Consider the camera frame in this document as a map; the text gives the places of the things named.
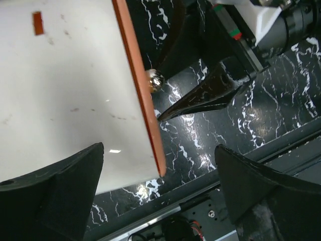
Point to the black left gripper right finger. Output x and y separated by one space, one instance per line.
265 204

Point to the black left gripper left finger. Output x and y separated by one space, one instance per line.
52 203

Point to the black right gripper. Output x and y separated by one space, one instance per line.
231 48

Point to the pink yellow drawer box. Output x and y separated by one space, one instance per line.
72 75

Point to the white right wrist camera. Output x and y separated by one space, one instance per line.
259 19

